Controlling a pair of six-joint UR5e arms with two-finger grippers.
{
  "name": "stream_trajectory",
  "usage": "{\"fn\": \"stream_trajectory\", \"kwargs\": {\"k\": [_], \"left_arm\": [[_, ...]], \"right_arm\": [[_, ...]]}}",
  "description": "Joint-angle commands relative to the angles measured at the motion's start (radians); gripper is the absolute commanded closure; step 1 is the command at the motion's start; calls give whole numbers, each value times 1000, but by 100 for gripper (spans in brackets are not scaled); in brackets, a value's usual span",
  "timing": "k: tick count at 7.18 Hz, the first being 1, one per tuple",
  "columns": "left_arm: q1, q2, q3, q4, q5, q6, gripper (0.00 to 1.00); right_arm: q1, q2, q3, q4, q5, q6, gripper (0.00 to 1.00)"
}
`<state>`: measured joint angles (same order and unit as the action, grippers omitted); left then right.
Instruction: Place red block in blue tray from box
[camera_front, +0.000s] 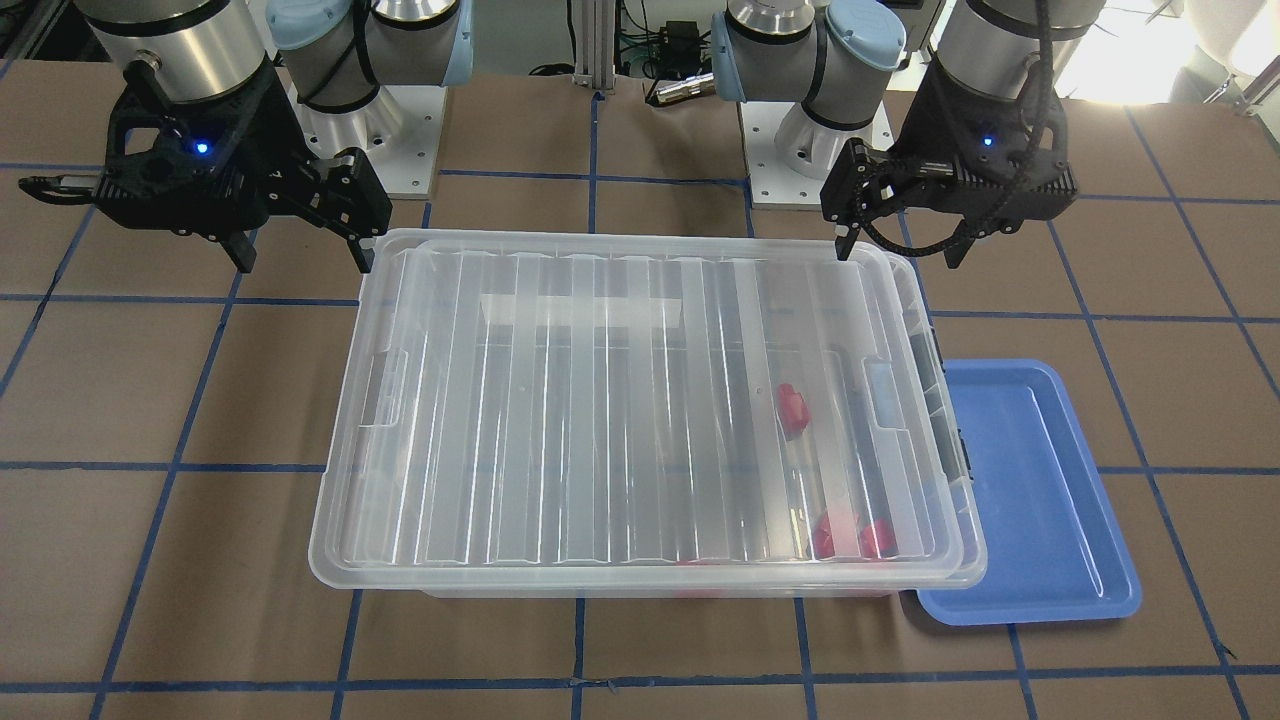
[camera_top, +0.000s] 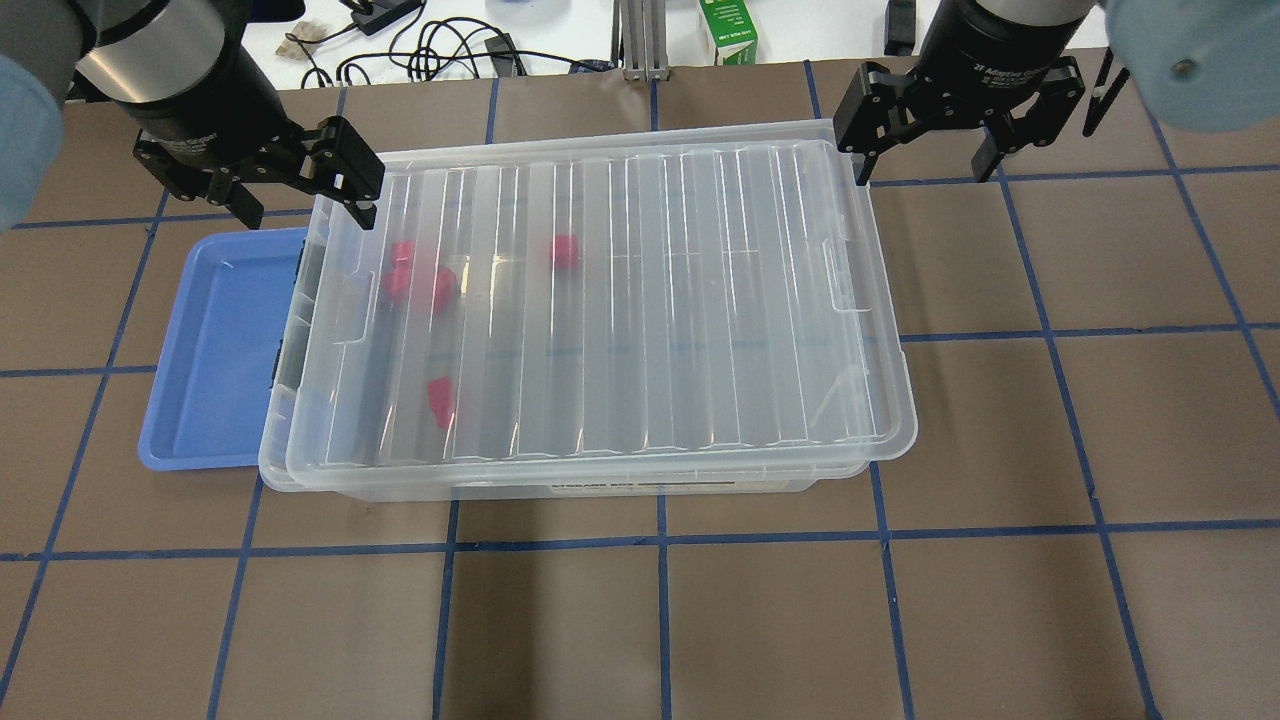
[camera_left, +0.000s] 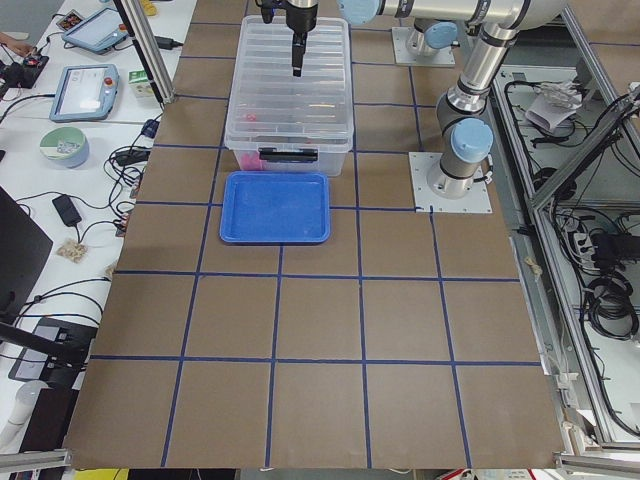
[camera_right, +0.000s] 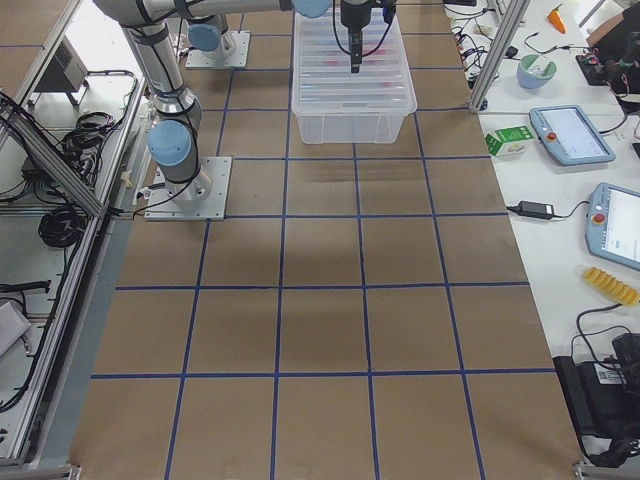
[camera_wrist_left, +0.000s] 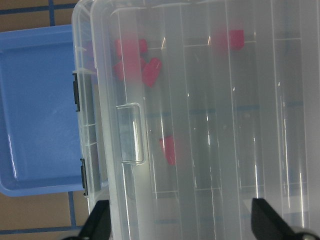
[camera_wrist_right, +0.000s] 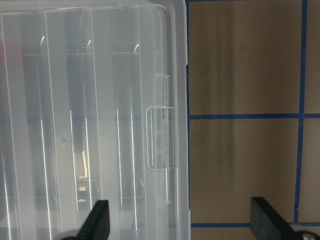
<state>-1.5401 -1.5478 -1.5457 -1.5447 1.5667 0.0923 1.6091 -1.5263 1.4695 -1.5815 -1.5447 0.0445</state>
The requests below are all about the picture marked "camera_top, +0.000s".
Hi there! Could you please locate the green white carton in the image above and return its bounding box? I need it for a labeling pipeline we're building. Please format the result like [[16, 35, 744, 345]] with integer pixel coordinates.
[[696, 0, 760, 67]]

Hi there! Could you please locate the blue plastic tray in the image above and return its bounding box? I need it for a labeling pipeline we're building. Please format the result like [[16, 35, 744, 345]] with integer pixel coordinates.
[[137, 227, 306, 471]]

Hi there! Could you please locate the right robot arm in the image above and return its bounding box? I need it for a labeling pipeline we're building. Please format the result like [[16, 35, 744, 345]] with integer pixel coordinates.
[[832, 1, 1279, 184]]

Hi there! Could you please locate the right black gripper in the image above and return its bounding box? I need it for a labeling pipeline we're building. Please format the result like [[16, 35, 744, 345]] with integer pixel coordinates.
[[835, 1, 1084, 186]]

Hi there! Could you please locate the aluminium frame post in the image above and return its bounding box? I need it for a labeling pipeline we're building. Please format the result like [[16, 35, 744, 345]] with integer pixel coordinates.
[[611, 0, 669, 82]]

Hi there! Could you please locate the clear plastic box lid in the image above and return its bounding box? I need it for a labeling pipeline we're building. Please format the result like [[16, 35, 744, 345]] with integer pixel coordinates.
[[259, 119, 918, 502]]

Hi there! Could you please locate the red block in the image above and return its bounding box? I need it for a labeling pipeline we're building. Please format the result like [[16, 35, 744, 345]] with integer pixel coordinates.
[[550, 233, 581, 270], [426, 375, 456, 430], [381, 266, 460, 315]]

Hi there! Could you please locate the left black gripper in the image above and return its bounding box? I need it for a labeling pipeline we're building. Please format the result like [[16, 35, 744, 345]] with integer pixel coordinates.
[[93, 22, 387, 231]]

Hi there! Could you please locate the clear plastic storage box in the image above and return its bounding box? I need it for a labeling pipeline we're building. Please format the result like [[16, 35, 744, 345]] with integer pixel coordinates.
[[259, 223, 899, 502]]

